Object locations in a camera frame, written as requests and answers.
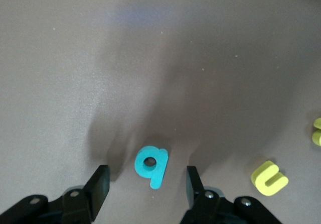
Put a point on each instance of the yellow foam letter s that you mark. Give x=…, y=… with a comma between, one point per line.
x=317, y=137

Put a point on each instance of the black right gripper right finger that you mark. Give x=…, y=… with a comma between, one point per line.
x=194, y=183

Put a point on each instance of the teal foam letter b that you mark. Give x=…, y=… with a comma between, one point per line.
x=156, y=176

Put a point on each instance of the brown table mat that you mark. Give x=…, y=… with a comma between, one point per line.
x=100, y=58

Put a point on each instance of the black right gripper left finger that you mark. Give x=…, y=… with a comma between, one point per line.
x=100, y=183

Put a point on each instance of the yellow foam letter u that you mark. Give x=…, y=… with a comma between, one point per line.
x=259, y=181

